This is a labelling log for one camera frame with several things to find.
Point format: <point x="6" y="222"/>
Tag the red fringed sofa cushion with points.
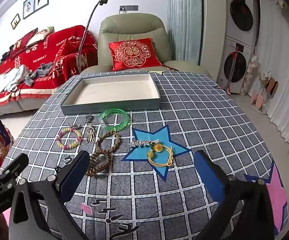
<point x="68" y="57"/>

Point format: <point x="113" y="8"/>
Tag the beige sofa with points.
<point x="32" y="102"/>

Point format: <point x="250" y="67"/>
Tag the pale green star sticker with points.
<point x="157" y="73"/>

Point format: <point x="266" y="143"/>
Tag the photo printed pillow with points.
<point x="40" y="35"/>

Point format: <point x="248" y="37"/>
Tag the grey checkered tablecloth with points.
<point x="184" y="105"/>

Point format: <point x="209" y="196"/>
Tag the pink disc decoration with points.
<point x="258" y="101"/>

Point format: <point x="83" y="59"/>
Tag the small pink sticker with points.
<point x="85" y="208"/>

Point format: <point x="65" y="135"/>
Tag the red embroidered cushion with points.
<point x="134" y="53"/>

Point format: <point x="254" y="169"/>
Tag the blue star sticker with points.
<point x="139" y="155"/>

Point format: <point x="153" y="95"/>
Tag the pale green curtain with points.
<point x="184" y="20"/>

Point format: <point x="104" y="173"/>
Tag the red lettered pillow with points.
<point x="22" y="42"/>

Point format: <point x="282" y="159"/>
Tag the grey wall socket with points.
<point x="129" y="8"/>

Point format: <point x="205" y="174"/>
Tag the silver star hair clip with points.
<point x="140" y="143"/>

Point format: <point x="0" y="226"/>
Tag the green leather armchair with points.
<point x="129" y="27"/>

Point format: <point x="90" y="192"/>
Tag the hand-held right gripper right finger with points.
<point x="209" y="177"/>

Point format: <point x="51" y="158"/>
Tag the pink star sticker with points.
<point x="277" y="200"/>

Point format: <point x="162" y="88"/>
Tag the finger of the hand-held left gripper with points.
<point x="14" y="165"/>

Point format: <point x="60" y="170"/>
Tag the white dryer machine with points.
<point x="242" y="15"/>

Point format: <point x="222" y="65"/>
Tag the grey cloth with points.
<point x="40" y="72"/>

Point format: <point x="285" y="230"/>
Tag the white sheer curtain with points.
<point x="279" y="67"/>

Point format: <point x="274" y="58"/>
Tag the grey shallow tray box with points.
<point x="109" y="90"/>

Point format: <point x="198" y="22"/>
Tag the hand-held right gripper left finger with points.
<point x="74" y="173"/>

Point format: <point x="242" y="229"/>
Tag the flexible phone stand pole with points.
<point x="84" y="35"/>

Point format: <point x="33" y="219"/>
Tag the small black picture frame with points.
<point x="15" y="21"/>

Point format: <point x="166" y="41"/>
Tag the white washing machine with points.
<point x="234" y="67"/>

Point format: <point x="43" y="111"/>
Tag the white cloth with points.
<point x="5" y="81"/>

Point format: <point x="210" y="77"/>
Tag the black framed portrait photo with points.
<point x="29" y="7"/>

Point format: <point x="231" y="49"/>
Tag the pink flower decoration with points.
<point x="252" y="72"/>

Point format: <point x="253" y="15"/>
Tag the red printed sofa blanket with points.
<point x="52" y="52"/>

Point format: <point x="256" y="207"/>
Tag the green translucent bangle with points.
<point x="109" y="111"/>

